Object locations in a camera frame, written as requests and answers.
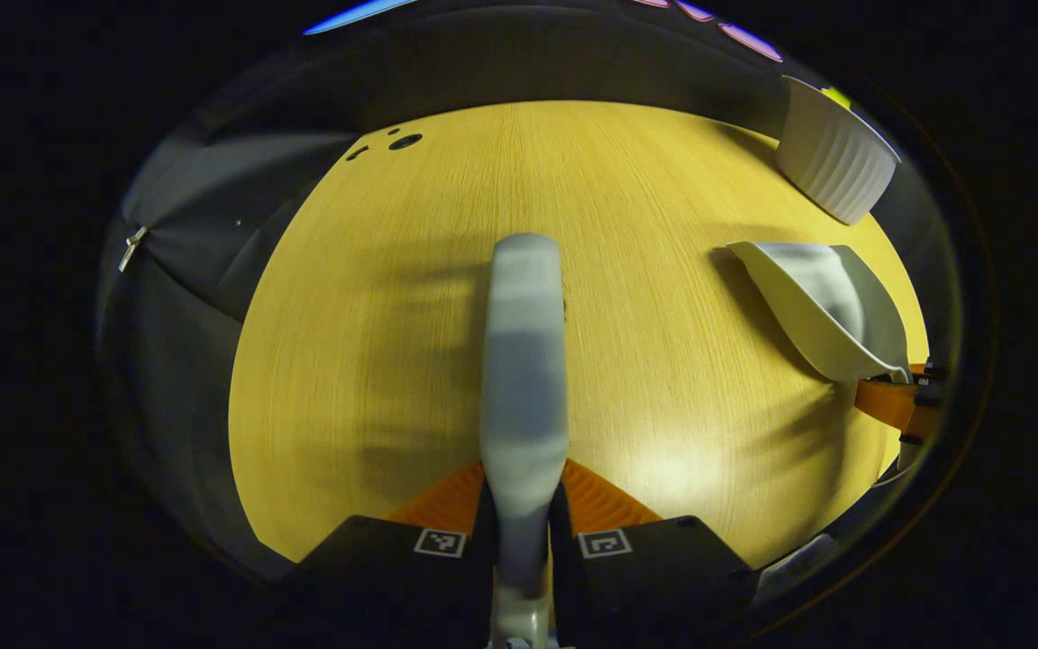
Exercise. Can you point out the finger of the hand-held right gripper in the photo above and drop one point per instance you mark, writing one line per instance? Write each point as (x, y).
(888, 404)
(924, 370)

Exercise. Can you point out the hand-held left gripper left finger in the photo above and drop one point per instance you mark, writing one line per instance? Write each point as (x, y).
(411, 590)

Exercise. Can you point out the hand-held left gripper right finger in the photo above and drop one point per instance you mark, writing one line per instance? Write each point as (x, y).
(654, 590)

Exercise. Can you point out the white dustpan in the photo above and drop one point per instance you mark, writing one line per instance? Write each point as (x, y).
(830, 306)

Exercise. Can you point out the white ribbed garbage bin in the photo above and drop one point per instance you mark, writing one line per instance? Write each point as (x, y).
(834, 153)

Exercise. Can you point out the small white broom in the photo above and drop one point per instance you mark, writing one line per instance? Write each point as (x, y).
(523, 361)

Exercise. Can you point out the wooden desktop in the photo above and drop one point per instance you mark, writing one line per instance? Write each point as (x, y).
(375, 361)

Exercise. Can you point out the black backdrop cloth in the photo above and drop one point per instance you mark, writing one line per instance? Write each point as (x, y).
(195, 207)

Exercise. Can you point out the white metal cloth clip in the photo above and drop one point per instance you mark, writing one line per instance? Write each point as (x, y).
(132, 248)

